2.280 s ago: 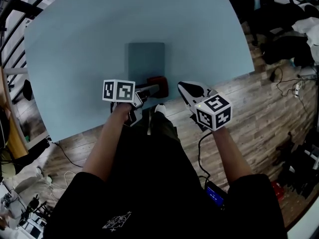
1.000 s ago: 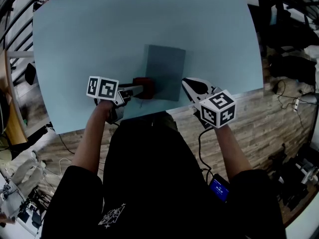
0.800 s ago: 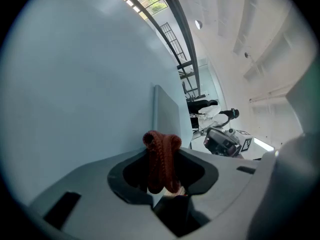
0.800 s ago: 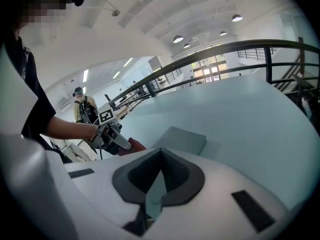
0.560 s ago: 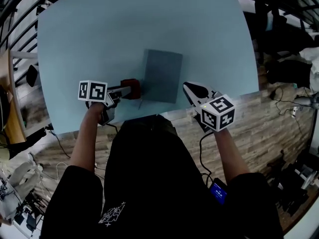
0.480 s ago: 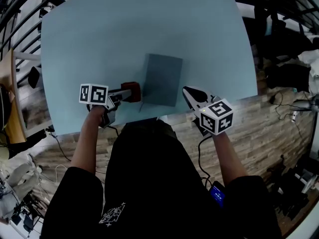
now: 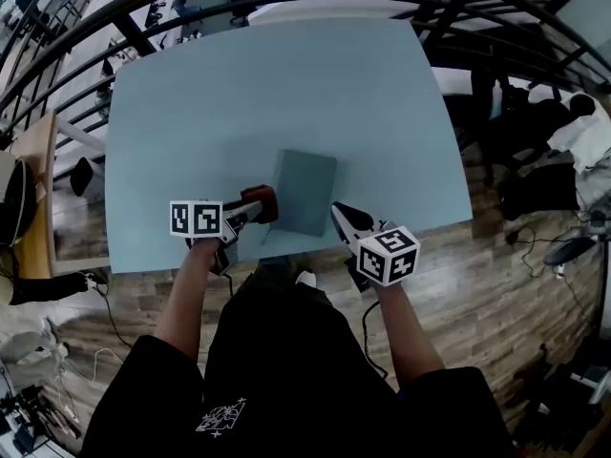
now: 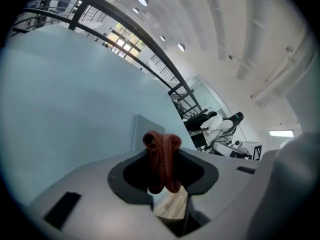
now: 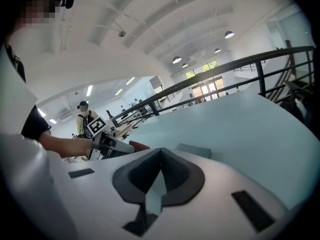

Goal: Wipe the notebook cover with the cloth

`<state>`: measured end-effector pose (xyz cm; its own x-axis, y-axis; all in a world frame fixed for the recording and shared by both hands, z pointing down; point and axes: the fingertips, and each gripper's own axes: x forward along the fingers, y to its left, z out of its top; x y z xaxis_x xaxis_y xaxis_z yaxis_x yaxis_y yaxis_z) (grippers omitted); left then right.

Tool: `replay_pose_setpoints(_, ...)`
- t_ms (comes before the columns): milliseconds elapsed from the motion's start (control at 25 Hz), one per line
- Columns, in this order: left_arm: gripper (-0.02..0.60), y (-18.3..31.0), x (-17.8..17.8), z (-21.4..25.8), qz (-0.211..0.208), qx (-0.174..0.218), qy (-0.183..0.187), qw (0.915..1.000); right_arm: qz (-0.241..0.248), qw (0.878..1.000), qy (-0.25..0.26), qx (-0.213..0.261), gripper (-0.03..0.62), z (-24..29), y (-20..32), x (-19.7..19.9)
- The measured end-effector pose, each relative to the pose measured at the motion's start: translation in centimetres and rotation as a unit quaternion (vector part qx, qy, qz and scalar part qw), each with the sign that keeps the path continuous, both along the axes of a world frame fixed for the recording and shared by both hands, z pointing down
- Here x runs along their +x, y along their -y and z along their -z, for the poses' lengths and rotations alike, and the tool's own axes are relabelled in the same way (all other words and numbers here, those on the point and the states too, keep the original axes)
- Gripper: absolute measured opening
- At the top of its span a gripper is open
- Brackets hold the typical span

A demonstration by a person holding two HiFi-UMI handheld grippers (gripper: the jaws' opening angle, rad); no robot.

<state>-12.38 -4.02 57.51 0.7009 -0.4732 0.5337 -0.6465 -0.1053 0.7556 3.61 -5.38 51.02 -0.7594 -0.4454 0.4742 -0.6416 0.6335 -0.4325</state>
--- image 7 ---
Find grey waste bin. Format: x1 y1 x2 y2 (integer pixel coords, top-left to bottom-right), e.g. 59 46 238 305
70 156 104 199

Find black floor equipment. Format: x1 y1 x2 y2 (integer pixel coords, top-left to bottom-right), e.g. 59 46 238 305
515 345 611 428

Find person's left forearm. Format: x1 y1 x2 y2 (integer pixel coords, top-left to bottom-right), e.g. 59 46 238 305
153 253 221 364

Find grey-blue pad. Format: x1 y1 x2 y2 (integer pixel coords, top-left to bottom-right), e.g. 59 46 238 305
268 148 339 239

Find person's right forearm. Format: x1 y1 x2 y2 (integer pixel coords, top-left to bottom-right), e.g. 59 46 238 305
376 279 448 393

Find red-brown sponge block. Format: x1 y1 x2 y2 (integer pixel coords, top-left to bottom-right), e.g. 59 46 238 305
240 184 280 227

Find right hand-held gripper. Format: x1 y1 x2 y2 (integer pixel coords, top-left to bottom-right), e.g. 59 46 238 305
330 201 421 291

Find person's black t-shirt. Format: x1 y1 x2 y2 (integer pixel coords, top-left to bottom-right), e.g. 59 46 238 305
78 283 516 458

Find person's dark olive trousers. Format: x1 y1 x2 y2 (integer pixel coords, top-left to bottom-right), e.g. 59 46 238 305
247 255 330 304

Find person's left hand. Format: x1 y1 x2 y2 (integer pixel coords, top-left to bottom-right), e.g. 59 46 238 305
189 237 221 269

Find black desk chair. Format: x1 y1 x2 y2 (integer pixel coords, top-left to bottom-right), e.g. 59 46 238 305
470 64 574 185

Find light wooden desk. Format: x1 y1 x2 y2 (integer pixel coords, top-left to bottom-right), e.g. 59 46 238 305
0 112 61 281

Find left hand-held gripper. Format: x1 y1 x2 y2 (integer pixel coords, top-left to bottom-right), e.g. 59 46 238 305
169 199 263 277

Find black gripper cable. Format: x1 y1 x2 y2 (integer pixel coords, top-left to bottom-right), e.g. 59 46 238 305
361 301 390 381

